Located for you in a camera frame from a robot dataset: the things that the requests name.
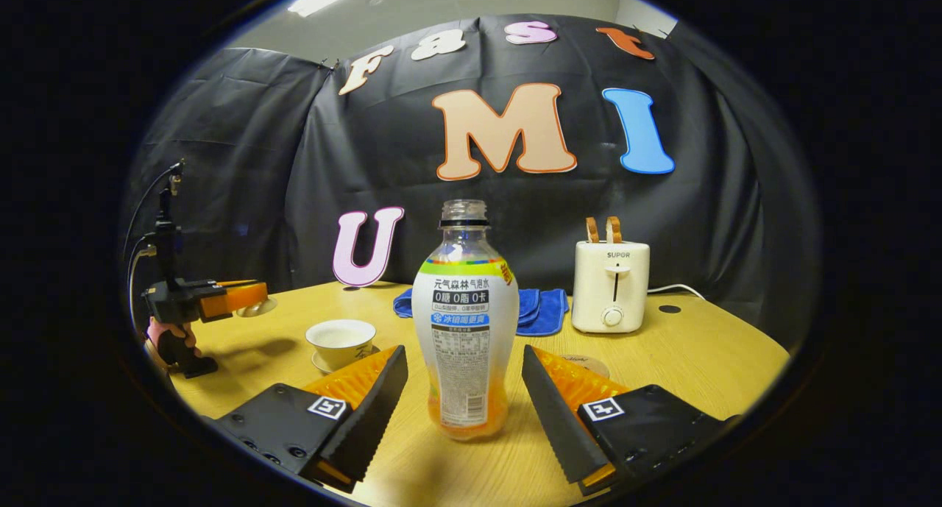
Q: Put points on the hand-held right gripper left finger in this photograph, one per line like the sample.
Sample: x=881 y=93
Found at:
x=372 y=419

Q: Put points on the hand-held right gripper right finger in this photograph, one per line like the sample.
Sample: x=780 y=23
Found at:
x=556 y=419

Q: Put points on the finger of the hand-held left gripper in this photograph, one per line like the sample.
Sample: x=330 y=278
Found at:
x=235 y=299

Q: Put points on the round cork coaster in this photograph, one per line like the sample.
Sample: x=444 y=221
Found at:
x=589 y=363

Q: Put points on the white teacup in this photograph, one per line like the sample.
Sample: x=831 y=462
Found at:
x=342 y=345

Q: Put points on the clear plastic water bottle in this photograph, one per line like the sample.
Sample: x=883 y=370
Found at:
x=464 y=330

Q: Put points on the blue folded towel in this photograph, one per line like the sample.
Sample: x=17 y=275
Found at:
x=544 y=312

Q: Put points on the white toaster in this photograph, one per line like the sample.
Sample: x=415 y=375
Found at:
x=611 y=286

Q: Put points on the bread slice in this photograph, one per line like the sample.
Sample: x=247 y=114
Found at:
x=614 y=229
x=592 y=229

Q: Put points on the black backdrop cloth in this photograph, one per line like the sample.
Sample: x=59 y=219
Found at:
x=515 y=213

